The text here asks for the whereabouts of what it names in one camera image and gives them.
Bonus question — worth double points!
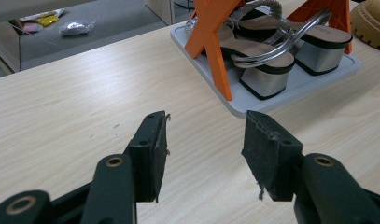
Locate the yellow packet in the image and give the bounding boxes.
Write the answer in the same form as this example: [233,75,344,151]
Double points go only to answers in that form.
[36,14,60,27]

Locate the pink packet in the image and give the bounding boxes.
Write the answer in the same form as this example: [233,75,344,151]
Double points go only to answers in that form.
[21,21,44,35]

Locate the white tray base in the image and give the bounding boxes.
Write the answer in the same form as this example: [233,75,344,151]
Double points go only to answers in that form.
[169,0,363,119]

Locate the clear plastic bag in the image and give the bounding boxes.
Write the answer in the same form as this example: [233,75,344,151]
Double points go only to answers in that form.
[58,19,97,36]

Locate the tan lace-up boot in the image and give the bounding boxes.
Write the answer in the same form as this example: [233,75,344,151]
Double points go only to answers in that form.
[349,0,380,54]

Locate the black sandal silver straps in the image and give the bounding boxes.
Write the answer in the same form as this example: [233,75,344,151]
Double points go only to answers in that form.
[231,0,354,77]
[184,8,333,101]

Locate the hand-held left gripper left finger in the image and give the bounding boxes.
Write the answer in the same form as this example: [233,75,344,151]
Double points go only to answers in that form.
[123,110,172,203]

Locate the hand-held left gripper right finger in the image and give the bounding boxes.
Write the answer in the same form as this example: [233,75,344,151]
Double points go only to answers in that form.
[241,110,303,202]

